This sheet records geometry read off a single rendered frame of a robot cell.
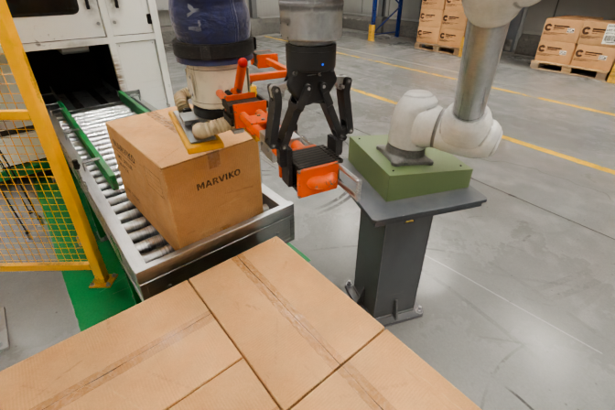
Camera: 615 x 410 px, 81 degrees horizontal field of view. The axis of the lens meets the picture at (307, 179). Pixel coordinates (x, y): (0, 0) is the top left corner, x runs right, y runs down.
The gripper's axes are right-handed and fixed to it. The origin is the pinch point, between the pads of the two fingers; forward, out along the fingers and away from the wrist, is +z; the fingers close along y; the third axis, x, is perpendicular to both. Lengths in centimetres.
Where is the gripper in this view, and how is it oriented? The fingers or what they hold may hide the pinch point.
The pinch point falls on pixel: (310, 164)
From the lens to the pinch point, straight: 62.4
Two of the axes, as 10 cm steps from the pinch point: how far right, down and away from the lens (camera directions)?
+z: 0.0, 8.7, 4.9
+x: 4.4, 4.4, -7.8
